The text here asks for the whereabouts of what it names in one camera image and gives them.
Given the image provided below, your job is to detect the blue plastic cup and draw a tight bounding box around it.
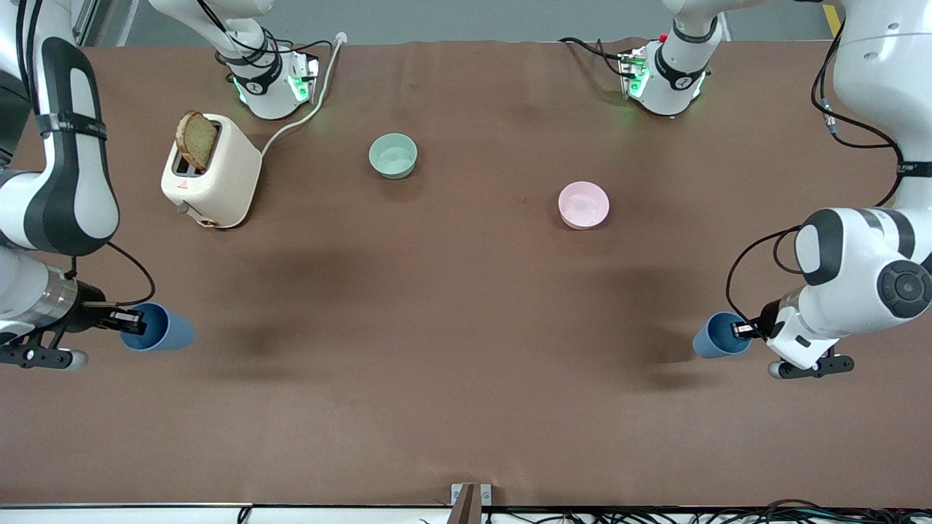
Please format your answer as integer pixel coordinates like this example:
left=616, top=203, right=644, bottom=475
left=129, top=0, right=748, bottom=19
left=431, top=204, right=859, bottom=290
left=120, top=302, right=196, bottom=352
left=692, top=311, right=752, bottom=360

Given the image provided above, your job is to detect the cream white toaster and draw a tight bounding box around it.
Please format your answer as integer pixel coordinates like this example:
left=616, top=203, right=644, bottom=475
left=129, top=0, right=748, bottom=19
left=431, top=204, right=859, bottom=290
left=160, top=113, right=263, bottom=230

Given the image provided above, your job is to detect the brown bread slice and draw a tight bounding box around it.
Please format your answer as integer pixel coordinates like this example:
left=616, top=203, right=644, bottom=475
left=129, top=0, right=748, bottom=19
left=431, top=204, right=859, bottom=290
left=175, top=110, right=219, bottom=172

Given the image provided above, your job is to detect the pink bowl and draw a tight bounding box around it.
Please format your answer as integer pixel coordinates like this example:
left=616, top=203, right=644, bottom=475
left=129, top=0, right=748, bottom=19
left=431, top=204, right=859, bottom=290
left=558, top=180, right=611, bottom=231

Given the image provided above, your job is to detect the brown table mat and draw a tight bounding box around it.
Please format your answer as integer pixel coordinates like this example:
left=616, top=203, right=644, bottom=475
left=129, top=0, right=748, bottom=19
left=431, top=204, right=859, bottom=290
left=0, top=38, right=932, bottom=508

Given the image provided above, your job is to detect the green bowl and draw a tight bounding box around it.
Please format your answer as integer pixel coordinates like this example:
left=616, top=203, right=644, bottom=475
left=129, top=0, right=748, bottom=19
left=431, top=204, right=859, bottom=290
left=368, top=132, right=419, bottom=180

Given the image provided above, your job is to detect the dark brown pole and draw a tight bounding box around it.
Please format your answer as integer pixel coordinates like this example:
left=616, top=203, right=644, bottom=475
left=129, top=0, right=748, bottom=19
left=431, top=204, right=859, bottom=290
left=446, top=485, right=478, bottom=524

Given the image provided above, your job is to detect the black cable tangle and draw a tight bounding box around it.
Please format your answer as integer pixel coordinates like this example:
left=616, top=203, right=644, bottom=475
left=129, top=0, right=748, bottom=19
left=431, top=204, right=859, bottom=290
left=481, top=499, right=932, bottom=524

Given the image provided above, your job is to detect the white toaster power cable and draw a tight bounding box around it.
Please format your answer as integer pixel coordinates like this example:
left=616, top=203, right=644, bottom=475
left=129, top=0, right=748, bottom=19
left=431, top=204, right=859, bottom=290
left=260, top=32, right=348, bottom=157

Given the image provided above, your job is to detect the aluminium frame profile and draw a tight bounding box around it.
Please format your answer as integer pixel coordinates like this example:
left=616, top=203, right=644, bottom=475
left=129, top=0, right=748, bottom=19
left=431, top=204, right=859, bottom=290
left=69, top=0, right=103, bottom=46

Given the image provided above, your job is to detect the metal table edge bracket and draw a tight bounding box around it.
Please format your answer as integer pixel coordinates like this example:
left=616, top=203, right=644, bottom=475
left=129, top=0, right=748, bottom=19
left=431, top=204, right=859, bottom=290
left=450, top=483, right=493, bottom=524

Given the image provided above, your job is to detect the black arm base cable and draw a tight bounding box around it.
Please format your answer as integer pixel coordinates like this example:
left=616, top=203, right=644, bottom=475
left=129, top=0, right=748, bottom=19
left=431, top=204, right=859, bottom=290
left=559, top=36, right=633, bottom=75
left=273, top=35, right=333, bottom=57

